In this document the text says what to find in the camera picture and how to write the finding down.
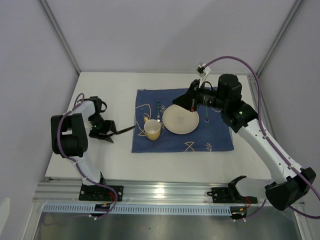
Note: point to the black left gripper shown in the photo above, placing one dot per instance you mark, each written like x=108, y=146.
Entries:
x=110, y=125

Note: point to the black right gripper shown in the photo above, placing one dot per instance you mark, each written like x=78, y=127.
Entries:
x=190, y=99

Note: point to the black handled knife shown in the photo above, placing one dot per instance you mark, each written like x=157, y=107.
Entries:
x=123, y=130

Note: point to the cream round plate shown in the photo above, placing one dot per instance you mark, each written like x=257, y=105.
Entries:
x=180, y=121

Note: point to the iridescent green fork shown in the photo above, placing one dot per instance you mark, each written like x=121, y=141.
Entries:
x=207, y=122

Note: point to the metal spoon green handle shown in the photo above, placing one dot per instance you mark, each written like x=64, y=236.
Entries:
x=158, y=111

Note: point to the blue fish-pattern cloth placemat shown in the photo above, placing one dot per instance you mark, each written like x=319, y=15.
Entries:
x=216, y=138

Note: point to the yellow plastic cup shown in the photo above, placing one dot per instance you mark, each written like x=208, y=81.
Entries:
x=152, y=129

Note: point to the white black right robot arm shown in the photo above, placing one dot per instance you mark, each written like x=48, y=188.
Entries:
x=289, y=181

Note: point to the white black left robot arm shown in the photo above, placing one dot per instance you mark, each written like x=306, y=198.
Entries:
x=70, y=133

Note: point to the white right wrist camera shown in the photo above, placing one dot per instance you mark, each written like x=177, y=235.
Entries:
x=203, y=71

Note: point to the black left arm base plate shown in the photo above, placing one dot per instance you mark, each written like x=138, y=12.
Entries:
x=94, y=193

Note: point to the aluminium right side rail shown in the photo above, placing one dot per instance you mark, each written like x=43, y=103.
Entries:
x=265, y=118

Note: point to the aluminium front mounting rail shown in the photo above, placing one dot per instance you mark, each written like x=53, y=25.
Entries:
x=135, y=192

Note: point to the white slotted cable duct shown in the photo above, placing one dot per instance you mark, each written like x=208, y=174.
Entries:
x=140, y=209

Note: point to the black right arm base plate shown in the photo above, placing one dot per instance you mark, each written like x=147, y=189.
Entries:
x=222, y=195

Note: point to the aluminium left corner post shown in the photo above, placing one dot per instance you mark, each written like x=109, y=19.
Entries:
x=48, y=13

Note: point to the aluminium corner post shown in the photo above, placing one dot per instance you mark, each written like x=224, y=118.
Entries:
x=281, y=33
x=48, y=13

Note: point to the aluminium right corner post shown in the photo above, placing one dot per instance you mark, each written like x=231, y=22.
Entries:
x=281, y=33

